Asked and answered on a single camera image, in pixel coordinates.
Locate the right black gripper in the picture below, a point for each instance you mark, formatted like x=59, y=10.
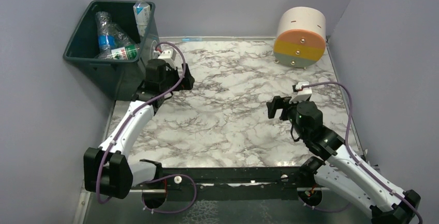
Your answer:
x=280, y=106

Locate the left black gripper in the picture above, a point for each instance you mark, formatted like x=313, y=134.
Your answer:
x=185, y=79

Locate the clear bottle green white label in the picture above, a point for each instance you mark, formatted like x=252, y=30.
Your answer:
x=123, y=53

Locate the clear unlabelled bottle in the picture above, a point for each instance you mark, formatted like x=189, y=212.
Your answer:
x=121, y=37

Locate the clear bottle blue wrap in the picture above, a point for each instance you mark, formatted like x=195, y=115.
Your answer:
x=105, y=31

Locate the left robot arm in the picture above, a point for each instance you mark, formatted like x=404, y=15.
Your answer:
x=114, y=151

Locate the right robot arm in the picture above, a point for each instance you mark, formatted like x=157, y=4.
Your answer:
x=336, y=167

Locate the dark green plastic bin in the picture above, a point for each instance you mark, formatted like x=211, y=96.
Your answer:
x=119, y=80

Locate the white cylinder with coloured face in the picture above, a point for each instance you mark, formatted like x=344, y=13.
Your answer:
x=301, y=37

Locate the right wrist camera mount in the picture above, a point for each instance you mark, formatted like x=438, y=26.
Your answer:
x=302, y=92

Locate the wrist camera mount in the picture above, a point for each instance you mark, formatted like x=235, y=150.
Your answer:
x=168, y=55
x=302, y=92

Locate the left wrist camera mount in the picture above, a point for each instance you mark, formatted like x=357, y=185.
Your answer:
x=168, y=55

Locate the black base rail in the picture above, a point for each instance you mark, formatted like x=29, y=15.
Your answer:
x=224, y=184

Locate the aluminium frame rail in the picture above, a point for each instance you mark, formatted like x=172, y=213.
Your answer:
x=118, y=182

